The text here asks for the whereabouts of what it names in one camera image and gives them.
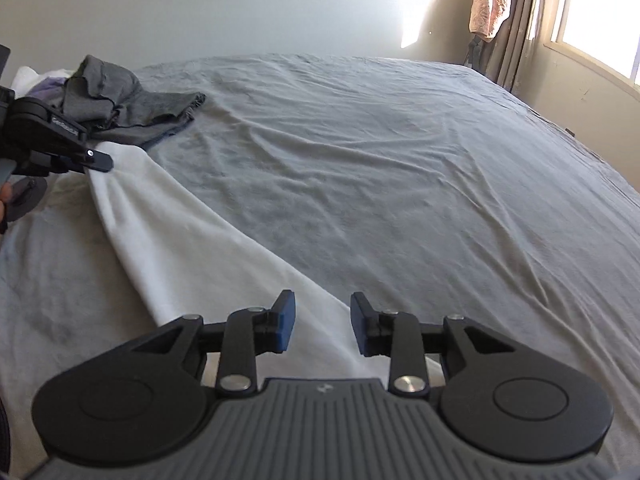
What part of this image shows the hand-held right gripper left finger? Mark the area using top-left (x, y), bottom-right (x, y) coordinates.
top-left (134, 289), bottom-right (297, 396)

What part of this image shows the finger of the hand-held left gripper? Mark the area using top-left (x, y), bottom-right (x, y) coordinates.
top-left (64, 146), bottom-right (114, 174)

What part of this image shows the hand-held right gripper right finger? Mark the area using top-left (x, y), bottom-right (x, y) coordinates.
top-left (349, 291), bottom-right (514, 396)

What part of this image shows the white fleece garment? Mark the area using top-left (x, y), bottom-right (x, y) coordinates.
top-left (9, 64), bottom-right (81, 98)

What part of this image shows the cream long-sleeved shirt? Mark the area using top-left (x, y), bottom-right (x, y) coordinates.
top-left (86, 141), bottom-right (447, 392)

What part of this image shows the purple cloth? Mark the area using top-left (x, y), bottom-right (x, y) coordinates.
top-left (27, 76), bottom-right (68, 108)

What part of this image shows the grey garment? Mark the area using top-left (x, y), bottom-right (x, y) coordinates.
top-left (62, 54), bottom-right (207, 153)

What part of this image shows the grey bed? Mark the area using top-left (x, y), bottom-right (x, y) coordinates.
top-left (0, 52), bottom-right (640, 480)

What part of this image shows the dark hanging bag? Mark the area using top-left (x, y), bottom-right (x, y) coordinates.
top-left (464, 35), bottom-right (487, 68)

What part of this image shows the grey starred curtain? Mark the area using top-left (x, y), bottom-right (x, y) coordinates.
top-left (487, 0), bottom-right (576, 96)

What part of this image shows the hanging pink cloth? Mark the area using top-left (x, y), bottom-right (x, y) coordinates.
top-left (469, 0), bottom-right (512, 43)

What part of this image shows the window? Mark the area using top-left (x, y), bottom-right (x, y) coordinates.
top-left (525, 0), bottom-right (640, 81)

